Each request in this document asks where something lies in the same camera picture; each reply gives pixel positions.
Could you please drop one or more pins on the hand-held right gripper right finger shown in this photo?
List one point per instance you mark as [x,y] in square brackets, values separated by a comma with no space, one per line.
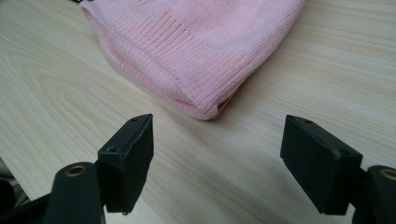
[320,165]

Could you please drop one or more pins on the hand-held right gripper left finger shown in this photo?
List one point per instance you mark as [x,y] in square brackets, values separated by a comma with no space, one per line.
[130,165]

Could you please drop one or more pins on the pink knitted hat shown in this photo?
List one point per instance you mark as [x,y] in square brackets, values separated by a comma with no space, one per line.
[193,46]

